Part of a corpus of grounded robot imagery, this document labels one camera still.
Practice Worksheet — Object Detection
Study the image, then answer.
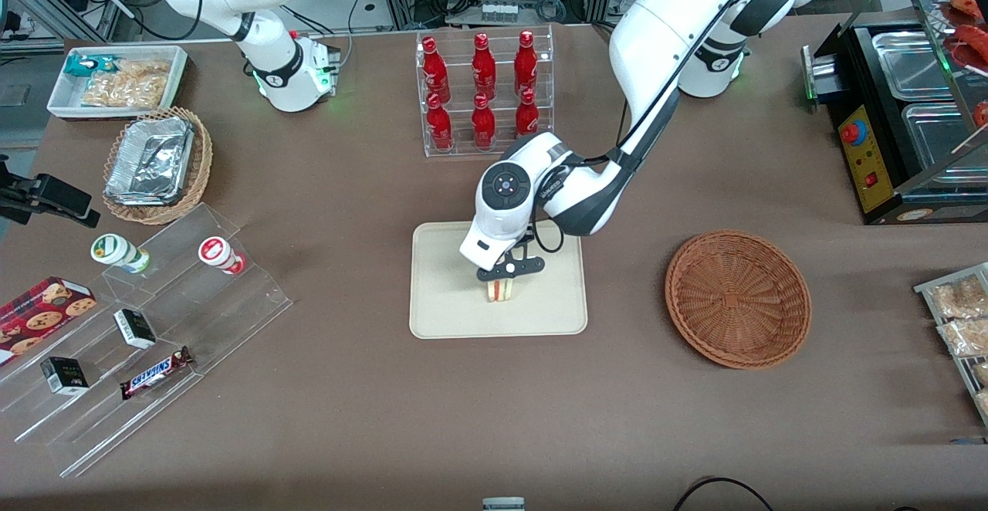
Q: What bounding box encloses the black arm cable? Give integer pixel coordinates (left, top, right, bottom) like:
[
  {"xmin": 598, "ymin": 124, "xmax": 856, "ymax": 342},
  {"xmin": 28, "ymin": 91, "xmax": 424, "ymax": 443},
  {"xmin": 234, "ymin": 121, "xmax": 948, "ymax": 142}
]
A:
[{"xmin": 531, "ymin": 0, "xmax": 777, "ymax": 256}]

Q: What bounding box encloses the red lid yogurt cup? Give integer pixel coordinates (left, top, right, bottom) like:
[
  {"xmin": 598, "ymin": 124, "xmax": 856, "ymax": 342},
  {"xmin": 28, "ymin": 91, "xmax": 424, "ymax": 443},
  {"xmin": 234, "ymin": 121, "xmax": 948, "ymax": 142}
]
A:
[{"xmin": 198, "ymin": 236, "xmax": 249, "ymax": 276}]

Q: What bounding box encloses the green lid yogurt cup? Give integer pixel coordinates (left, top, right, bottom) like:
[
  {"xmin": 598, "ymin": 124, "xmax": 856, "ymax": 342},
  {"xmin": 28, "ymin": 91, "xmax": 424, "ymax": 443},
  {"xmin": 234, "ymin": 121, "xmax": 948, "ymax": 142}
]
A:
[{"xmin": 90, "ymin": 233, "xmax": 151, "ymax": 275}]

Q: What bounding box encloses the grey snack display tray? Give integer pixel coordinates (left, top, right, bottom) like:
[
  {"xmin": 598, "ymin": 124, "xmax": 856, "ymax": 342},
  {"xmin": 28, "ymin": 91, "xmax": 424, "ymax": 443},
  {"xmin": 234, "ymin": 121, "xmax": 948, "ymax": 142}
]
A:
[{"xmin": 914, "ymin": 262, "xmax": 988, "ymax": 428}]

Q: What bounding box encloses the aluminium foil tray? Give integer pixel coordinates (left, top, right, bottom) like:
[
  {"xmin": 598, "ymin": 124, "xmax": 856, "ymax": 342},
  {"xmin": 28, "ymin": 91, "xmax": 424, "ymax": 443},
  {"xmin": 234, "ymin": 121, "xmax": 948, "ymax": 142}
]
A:
[{"xmin": 104, "ymin": 117, "xmax": 195, "ymax": 207}]

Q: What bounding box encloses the round brown wicker basket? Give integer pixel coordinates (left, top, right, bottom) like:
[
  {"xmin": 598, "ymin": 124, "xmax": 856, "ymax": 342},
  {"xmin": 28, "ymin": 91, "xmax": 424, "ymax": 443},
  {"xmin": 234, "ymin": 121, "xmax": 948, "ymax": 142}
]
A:
[{"xmin": 665, "ymin": 230, "xmax": 813, "ymax": 371}]

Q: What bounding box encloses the clear acrylic stepped shelf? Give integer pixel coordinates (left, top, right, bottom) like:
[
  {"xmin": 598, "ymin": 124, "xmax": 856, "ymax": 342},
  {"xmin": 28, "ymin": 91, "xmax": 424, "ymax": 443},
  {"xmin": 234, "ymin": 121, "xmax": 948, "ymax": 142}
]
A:
[{"xmin": 0, "ymin": 201, "xmax": 295, "ymax": 479}]

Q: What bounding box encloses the clear bag of crackers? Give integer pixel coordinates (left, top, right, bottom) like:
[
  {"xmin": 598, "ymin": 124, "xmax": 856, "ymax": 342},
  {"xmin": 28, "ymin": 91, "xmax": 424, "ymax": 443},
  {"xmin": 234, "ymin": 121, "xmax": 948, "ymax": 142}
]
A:
[{"xmin": 80, "ymin": 59, "xmax": 172, "ymax": 110}]

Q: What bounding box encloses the red cola bottle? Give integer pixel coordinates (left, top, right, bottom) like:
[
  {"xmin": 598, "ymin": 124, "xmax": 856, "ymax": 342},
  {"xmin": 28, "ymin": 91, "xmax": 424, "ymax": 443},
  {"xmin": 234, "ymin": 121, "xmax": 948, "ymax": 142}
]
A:
[
  {"xmin": 515, "ymin": 88, "xmax": 541, "ymax": 141},
  {"xmin": 514, "ymin": 29, "xmax": 540, "ymax": 98},
  {"xmin": 426, "ymin": 93, "xmax": 455, "ymax": 151},
  {"xmin": 471, "ymin": 93, "xmax": 497, "ymax": 150},
  {"xmin": 421, "ymin": 36, "xmax": 452, "ymax": 104},
  {"xmin": 472, "ymin": 32, "xmax": 498, "ymax": 101}
]

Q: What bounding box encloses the small black carton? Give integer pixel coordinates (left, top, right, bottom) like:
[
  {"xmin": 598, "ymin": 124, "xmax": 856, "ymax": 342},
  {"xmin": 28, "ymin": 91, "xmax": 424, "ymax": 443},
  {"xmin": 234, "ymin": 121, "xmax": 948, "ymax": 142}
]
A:
[
  {"xmin": 39, "ymin": 356, "xmax": 90, "ymax": 397},
  {"xmin": 113, "ymin": 308, "xmax": 157, "ymax": 350}
]

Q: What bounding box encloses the red cookie box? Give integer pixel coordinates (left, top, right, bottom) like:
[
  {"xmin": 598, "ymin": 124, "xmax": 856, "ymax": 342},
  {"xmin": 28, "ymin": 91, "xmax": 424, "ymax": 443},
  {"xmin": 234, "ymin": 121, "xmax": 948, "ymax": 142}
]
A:
[{"xmin": 0, "ymin": 276, "xmax": 98, "ymax": 366}]

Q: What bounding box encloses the steel warmer pan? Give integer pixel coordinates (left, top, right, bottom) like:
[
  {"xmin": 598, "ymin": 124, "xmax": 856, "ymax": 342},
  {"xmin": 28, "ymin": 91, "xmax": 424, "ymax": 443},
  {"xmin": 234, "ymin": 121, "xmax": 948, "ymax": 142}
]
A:
[
  {"xmin": 871, "ymin": 30, "xmax": 956, "ymax": 102},
  {"xmin": 901, "ymin": 101, "xmax": 988, "ymax": 188}
]

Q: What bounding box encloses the black food warmer appliance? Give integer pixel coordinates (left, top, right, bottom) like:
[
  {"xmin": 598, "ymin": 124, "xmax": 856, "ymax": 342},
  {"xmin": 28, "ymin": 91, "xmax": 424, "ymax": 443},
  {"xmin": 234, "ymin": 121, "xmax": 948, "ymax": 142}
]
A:
[{"xmin": 801, "ymin": 0, "xmax": 988, "ymax": 226}]

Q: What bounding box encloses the white rectangular bin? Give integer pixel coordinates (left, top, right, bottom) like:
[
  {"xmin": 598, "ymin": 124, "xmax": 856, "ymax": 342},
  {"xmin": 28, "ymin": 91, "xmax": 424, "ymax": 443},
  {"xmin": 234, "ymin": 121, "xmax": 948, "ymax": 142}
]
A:
[{"xmin": 46, "ymin": 45, "xmax": 189, "ymax": 121}]

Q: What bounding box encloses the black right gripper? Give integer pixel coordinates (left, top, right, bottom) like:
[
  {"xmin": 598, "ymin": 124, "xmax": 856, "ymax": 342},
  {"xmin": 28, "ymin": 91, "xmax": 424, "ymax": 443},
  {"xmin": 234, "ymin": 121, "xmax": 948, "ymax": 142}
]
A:
[{"xmin": 0, "ymin": 154, "xmax": 102, "ymax": 229}]

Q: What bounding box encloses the snickers chocolate bar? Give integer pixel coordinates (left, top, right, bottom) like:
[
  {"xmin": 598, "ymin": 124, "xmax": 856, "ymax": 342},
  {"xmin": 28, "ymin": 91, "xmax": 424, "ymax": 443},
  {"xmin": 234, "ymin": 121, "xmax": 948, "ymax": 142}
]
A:
[{"xmin": 119, "ymin": 346, "xmax": 195, "ymax": 401}]

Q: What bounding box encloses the green snack packet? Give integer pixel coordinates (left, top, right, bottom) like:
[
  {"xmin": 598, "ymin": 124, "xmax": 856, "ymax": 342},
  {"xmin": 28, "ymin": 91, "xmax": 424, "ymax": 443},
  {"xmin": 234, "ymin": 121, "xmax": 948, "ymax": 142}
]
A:
[{"xmin": 64, "ymin": 54, "xmax": 118, "ymax": 80}]

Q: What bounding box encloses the beige plastic tray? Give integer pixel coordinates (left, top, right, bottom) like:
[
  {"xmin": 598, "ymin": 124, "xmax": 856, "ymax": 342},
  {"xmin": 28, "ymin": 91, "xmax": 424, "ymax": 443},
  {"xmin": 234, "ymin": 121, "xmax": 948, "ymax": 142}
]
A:
[{"xmin": 409, "ymin": 218, "xmax": 589, "ymax": 340}]

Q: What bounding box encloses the black cable loop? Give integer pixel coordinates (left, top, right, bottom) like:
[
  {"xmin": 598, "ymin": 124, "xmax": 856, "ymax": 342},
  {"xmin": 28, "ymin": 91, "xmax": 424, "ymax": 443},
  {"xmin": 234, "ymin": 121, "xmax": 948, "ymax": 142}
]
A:
[{"xmin": 672, "ymin": 477, "xmax": 777, "ymax": 511}]

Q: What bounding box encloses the oval wicker basket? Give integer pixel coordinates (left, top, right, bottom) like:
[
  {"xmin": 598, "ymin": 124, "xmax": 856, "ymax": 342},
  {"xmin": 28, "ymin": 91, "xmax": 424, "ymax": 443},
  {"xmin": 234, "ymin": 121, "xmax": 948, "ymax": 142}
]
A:
[{"xmin": 102, "ymin": 106, "xmax": 214, "ymax": 225}]

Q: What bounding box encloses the clear acrylic bottle rack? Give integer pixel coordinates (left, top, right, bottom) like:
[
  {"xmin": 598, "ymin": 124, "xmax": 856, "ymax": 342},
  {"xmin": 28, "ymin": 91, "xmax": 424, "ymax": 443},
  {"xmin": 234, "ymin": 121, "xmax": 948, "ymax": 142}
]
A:
[{"xmin": 416, "ymin": 24, "xmax": 556, "ymax": 159}]

